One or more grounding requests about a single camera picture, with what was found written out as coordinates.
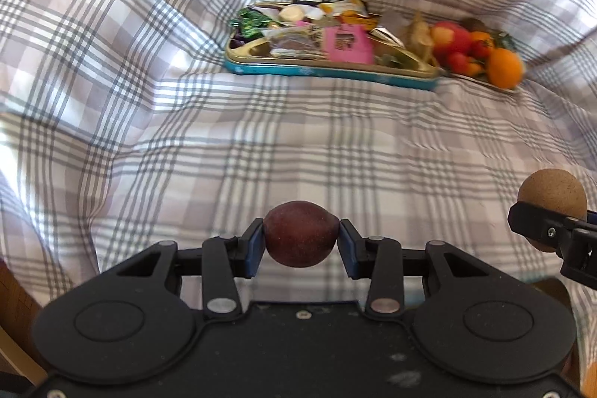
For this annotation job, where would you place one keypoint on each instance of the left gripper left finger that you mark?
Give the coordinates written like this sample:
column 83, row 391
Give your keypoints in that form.
column 219, row 262

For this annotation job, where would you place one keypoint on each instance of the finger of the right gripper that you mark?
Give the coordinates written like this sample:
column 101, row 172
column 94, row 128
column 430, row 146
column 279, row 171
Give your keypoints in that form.
column 592, row 217
column 542, row 227

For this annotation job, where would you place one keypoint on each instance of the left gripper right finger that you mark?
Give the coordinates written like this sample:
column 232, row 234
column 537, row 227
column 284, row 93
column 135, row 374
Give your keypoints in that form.
column 382, row 261

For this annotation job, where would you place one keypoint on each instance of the brown kiwi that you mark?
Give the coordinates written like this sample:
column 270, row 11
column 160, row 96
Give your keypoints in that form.
column 557, row 191

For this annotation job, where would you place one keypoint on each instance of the dark red plum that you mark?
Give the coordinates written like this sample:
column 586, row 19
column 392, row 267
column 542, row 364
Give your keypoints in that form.
column 300, row 234

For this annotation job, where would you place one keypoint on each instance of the large orange on plate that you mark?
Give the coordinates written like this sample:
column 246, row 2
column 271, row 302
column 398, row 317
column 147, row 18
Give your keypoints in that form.
column 504, row 68

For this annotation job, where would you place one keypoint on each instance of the grey plaid cloth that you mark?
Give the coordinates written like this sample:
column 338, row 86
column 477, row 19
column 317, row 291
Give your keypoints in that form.
column 120, row 127

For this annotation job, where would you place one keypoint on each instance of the small mandarin on plate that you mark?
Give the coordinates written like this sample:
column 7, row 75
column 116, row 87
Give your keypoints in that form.
column 474, row 68

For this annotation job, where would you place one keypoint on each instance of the front cherry tomato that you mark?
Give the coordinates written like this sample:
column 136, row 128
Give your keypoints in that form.
column 458, row 63

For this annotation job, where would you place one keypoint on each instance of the cherry tomato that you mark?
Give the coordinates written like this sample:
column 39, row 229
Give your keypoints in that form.
column 458, row 63
column 482, row 49

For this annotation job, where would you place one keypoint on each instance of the upper cherry tomato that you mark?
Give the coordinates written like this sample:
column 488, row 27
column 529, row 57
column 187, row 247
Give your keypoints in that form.
column 482, row 49

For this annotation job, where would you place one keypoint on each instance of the green white box behind fruit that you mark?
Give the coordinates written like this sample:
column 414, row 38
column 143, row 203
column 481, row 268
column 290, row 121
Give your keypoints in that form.
column 502, row 39

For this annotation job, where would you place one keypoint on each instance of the back orange on plate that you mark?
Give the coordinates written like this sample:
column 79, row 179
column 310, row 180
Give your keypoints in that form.
column 482, row 37

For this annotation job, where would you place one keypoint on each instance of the red yellow apple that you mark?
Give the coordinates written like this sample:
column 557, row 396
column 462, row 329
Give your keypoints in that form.
column 450, row 38

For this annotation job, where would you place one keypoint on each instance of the back kiwi on plate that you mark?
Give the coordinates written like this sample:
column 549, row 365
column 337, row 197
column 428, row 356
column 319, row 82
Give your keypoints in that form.
column 473, row 24

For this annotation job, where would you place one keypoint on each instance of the brown paper snack packet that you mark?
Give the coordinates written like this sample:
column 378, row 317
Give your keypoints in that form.
column 419, row 39

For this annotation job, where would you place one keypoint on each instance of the pink snack packet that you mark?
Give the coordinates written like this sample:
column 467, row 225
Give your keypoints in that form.
column 347, row 43

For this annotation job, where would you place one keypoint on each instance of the gold teal tin tray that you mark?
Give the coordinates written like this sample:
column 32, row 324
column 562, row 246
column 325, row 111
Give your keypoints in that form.
column 392, row 66

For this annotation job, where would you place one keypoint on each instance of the silver foil packet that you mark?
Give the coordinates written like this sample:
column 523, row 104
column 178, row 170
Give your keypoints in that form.
column 392, row 28

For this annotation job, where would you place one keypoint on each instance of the clear wrapped candy packet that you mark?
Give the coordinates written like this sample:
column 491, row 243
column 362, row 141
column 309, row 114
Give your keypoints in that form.
column 297, row 42

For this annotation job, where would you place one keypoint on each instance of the orange long snack bar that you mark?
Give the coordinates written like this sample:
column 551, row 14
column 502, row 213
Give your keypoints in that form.
column 367, row 23

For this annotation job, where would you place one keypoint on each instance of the green foil candies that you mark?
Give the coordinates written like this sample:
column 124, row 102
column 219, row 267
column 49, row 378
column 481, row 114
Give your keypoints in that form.
column 248, row 25

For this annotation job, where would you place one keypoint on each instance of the pastry labelled snack packet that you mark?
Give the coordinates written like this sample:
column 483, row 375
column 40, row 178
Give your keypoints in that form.
column 344, row 7

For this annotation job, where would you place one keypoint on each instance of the white wrapped candy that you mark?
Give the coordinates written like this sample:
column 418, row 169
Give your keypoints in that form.
column 298, row 12

